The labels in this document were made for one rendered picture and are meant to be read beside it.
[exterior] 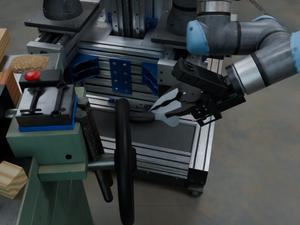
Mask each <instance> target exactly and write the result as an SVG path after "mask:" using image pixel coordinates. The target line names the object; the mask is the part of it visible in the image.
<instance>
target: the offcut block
mask: <svg viewBox="0 0 300 225"><path fill-rule="evenodd" d="M27 181H28V178H27V176H26V174H25V171H24V169H23V168H22V167H20V166H17V165H14V164H12V163H9V162H6V161H3V162H2V163H1V164H0V194H1V195H3V196H6V197H8V198H10V199H13V198H14V197H15V196H16V195H17V193H18V192H19V191H20V190H21V189H22V187H23V186H24V185H25V183H26V182H27Z"/></svg>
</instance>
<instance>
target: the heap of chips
mask: <svg viewBox="0 0 300 225"><path fill-rule="evenodd" d="M48 60H49V56H48V57H44V56H41V55H29V56H18V57H15V58H12V61H11V63H10V65H9V68H8V69H12V71H13V73H22V72H23V71H31V70H46V67H47V63H48Z"/></svg>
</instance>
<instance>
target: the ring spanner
mask: <svg viewBox="0 0 300 225"><path fill-rule="evenodd" d="M59 85H64V86H63V87H59ZM66 86H67V84H66V83H65V82H60V83H58V84H57V86H56V87H57V88H58V94H57V98H56V102H55V107H54V111H52V112H51V113H50V117H51V118H59V117H60V116H61V112H60V111H59V108H60V104H61V99H62V94H63V89H65V88H66ZM54 113H58V115H56V116H53V114H54Z"/></svg>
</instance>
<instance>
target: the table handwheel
mask: <svg viewBox="0 0 300 225"><path fill-rule="evenodd" d="M129 114H130V110H129V102H128V100H127V99H126V98H120V99H119V100H118V101H117V104H116V117H115V136H116V149H115V150H114V153H112V154H100V159H99V160H98V161H95V162H93V161H91V160H90V158H88V168H87V170H88V171H92V170H107V169H115V172H116V173H117V189H118V201H119V210H120V217H121V222H122V224H123V225H133V224H134V187H133V173H135V172H136V171H137V156H136V149H135V148H134V147H132V140H131V124H130V122H129Z"/></svg>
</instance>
